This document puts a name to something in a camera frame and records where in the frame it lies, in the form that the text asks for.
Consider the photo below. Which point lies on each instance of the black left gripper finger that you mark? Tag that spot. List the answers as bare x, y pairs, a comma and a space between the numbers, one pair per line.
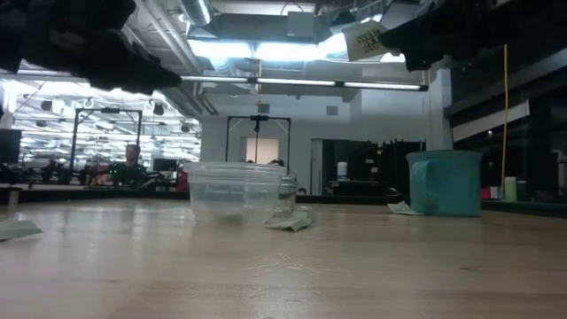
137, 73

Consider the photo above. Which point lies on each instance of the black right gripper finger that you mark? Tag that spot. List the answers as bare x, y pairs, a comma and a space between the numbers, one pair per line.
421, 49

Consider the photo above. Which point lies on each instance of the green sachet packet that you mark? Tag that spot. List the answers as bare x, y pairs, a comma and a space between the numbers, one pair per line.
17, 229
401, 208
294, 223
364, 41

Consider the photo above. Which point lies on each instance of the person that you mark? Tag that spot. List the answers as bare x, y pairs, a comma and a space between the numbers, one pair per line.
128, 168

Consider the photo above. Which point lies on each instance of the black monitor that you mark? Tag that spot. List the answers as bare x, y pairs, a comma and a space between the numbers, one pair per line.
9, 146

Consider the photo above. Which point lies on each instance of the long ceiling strip light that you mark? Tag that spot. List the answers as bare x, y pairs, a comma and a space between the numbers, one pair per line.
301, 82

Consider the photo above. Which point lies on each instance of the white canister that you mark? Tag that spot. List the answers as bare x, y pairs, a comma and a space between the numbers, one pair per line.
342, 171

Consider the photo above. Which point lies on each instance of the clear plastic cup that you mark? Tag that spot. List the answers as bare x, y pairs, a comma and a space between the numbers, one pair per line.
230, 195

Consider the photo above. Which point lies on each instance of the pale green cup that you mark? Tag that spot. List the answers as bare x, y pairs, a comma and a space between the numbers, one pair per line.
510, 189

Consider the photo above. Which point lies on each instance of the black background station frame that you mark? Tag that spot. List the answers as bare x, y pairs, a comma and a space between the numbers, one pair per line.
74, 142

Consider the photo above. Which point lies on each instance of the black aluminium table frame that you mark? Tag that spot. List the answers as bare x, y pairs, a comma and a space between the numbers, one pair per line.
88, 195

